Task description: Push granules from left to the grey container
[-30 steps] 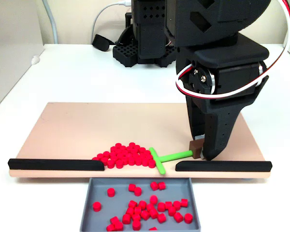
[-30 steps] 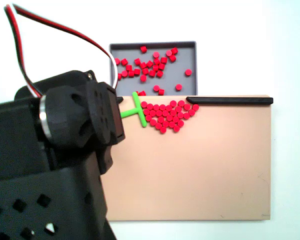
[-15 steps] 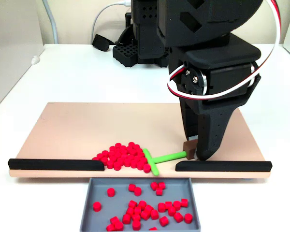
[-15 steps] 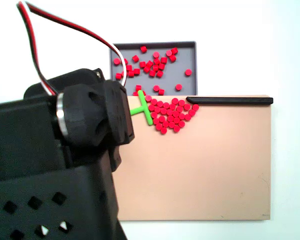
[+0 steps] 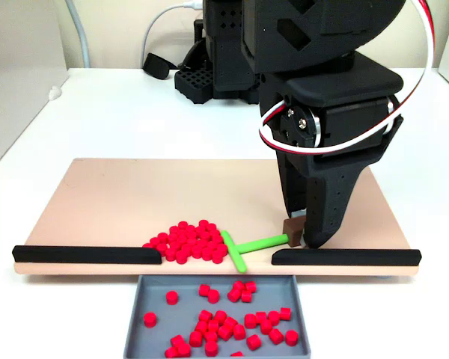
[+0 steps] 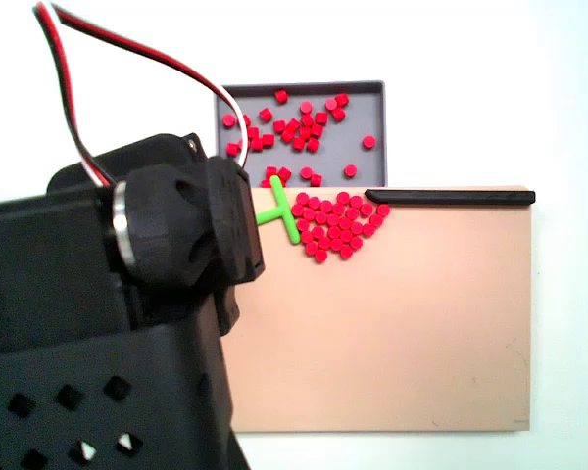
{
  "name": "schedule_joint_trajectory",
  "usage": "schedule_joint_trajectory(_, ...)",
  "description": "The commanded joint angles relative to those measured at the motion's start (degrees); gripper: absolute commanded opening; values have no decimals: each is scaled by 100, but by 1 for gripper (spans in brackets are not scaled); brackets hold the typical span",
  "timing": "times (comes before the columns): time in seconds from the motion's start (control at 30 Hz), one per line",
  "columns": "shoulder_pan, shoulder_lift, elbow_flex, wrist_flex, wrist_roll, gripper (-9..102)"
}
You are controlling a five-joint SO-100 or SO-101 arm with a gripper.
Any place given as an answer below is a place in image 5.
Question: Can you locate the green T pusher brown handle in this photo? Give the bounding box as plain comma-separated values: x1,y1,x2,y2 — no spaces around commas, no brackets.
219,218,307,273

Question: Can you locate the grey tray container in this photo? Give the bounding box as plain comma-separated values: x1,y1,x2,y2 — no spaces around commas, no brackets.
123,274,312,359

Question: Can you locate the beige flat board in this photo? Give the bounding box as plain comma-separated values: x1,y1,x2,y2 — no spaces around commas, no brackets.
13,157,422,278

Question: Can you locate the grey-white tube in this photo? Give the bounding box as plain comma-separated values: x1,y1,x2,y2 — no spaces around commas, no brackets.
64,0,91,70

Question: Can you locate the black foam rail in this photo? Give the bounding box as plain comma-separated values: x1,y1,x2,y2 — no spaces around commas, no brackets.
271,248,423,267
11,245,162,266

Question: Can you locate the white power cable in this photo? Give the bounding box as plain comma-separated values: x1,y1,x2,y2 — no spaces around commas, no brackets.
140,0,209,70

